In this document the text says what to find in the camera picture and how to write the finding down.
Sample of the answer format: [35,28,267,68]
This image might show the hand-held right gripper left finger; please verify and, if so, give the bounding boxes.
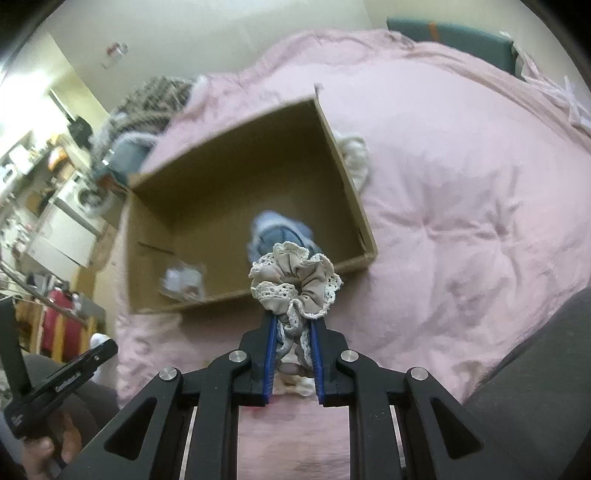
[59,315,279,480]

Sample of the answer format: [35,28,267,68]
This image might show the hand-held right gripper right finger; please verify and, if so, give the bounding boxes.
[308,320,539,480]

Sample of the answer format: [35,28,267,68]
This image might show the beige lace-trimmed scrunchie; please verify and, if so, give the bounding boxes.
[249,241,343,365]

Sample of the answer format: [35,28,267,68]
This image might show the blue denim scrunchie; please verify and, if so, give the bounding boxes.
[248,210,315,262]

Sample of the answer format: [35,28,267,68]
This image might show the brown cardboard box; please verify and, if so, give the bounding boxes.
[124,83,378,315]

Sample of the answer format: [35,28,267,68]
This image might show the person's left hand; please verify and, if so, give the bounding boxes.
[22,406,84,480]

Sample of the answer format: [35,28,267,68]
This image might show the red suitcase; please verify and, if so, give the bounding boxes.
[41,289,91,363]

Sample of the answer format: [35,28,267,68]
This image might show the clear plastic packet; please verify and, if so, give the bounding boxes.
[159,261,206,299]

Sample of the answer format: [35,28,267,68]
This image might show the white washing machine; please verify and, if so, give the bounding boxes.
[52,178,108,221]

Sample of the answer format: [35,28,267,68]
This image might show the pink quilted blanket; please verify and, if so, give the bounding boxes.
[113,28,591,480]

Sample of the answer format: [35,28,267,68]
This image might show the cream lace scrunchie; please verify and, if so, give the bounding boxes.
[333,130,373,195]

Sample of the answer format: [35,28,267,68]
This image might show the dark grey pants leg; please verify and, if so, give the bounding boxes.
[462,287,591,480]

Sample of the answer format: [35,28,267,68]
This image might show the blue grey pillow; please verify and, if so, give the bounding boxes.
[107,133,158,182]

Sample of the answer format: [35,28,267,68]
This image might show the teal cushion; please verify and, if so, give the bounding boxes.
[386,17,516,75]

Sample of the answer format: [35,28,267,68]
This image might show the white patterned cloth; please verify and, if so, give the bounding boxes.
[499,30,591,153]

